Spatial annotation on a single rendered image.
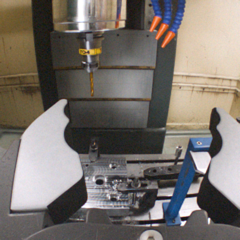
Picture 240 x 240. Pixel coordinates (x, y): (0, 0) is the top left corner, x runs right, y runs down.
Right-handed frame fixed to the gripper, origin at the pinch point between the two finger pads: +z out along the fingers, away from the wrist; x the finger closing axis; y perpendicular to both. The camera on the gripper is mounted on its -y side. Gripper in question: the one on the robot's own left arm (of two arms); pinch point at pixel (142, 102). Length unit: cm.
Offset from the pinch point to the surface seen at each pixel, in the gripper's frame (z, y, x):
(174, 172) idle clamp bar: 40, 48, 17
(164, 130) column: 81, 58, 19
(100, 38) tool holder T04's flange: 30.7, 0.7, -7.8
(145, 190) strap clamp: 28, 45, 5
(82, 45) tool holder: 30.3, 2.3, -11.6
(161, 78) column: 82, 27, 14
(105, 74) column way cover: 75, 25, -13
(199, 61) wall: 120, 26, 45
